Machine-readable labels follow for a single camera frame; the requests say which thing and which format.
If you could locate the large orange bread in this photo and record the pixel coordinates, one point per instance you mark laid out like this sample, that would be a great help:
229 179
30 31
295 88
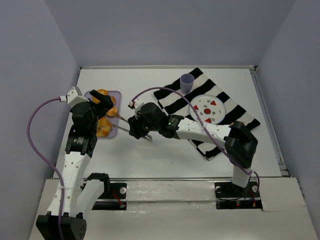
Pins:
104 127

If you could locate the lilac plastic tray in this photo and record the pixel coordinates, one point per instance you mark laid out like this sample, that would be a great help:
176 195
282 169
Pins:
114 93

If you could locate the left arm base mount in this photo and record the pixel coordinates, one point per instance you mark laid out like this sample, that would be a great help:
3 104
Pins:
114 199

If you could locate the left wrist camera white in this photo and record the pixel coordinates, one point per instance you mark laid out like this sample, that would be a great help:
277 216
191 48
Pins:
73 97

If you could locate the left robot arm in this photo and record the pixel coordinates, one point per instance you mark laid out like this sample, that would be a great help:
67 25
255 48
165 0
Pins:
65 218

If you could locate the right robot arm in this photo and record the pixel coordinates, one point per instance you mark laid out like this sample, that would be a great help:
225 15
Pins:
236 140

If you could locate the metal food tongs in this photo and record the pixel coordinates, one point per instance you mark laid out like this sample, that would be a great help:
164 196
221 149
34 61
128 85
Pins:
120 122

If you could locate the small golden bread roll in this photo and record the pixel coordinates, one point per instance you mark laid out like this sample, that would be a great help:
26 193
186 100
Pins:
113 112

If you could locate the watermelon pattern plate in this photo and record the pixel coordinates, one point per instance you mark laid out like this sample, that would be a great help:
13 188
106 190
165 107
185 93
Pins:
209 108

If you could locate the black white striped cloth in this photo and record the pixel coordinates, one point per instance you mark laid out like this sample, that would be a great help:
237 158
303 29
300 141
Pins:
203 85

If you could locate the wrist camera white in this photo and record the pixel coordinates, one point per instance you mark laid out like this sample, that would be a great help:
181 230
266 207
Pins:
73 97
136 105

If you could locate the metal table edge rail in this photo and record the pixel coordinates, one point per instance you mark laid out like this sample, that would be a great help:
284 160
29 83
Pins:
249 67

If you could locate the lilac plastic cup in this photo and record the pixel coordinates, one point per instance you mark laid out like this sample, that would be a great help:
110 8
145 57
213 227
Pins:
186 83

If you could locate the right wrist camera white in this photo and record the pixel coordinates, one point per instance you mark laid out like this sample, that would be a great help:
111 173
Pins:
136 105

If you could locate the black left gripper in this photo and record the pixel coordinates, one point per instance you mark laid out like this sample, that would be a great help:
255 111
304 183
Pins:
104 103

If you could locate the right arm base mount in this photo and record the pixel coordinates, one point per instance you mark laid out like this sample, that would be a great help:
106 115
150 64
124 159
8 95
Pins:
232 197

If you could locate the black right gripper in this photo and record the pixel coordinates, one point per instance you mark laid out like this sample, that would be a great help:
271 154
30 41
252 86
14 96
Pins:
136 127

